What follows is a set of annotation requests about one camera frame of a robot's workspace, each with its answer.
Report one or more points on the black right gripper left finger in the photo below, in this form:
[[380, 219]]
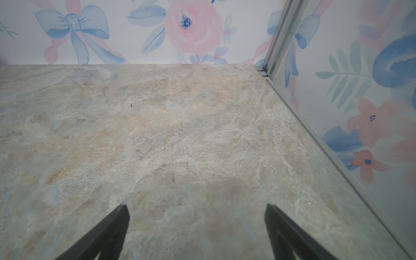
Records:
[[105, 241]]

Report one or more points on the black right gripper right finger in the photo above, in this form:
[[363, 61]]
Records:
[[289, 241]]

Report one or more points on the aluminium corner frame post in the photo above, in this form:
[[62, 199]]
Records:
[[285, 31]]

